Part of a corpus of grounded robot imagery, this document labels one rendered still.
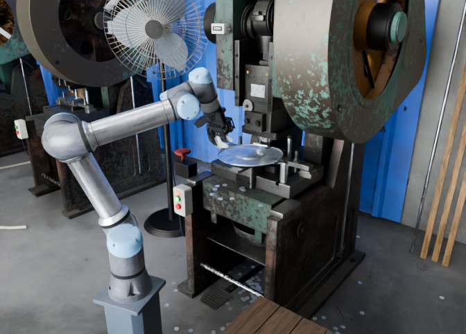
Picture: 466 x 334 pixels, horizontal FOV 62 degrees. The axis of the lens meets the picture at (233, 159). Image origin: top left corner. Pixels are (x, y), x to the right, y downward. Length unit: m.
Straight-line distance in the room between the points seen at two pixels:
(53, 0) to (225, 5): 1.19
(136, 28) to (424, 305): 2.10
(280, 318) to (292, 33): 0.97
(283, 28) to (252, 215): 0.82
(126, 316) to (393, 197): 2.00
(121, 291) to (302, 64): 0.95
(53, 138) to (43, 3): 1.42
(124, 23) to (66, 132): 1.23
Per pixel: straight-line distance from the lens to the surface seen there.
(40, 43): 2.54
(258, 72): 1.67
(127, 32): 2.33
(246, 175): 1.70
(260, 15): 1.63
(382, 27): 1.43
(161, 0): 2.22
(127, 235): 1.38
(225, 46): 1.71
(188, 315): 2.04
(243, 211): 1.71
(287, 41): 1.20
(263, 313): 1.53
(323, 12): 1.14
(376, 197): 2.90
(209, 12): 1.84
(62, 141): 1.22
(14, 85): 4.60
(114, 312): 1.50
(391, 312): 2.19
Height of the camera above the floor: 1.38
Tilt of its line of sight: 21 degrees down
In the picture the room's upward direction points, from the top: straight up
